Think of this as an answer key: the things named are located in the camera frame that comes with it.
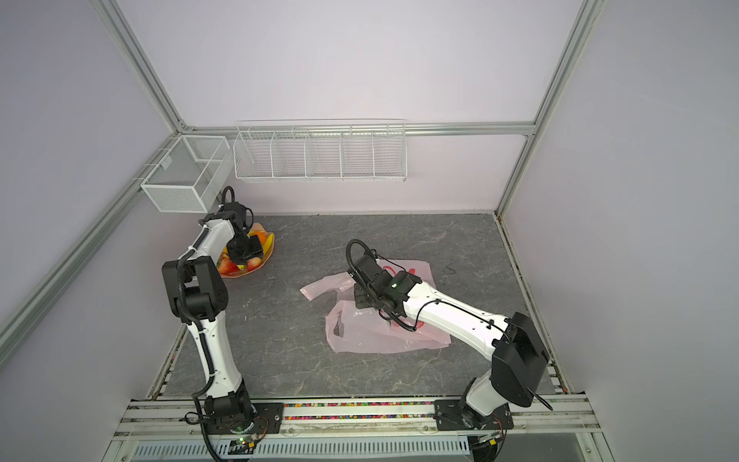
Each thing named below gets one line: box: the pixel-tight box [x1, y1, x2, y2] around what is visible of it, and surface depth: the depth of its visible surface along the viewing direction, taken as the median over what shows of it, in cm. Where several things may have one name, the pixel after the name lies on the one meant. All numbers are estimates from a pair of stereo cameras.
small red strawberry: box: [246, 256, 262, 272], surface depth 101 cm
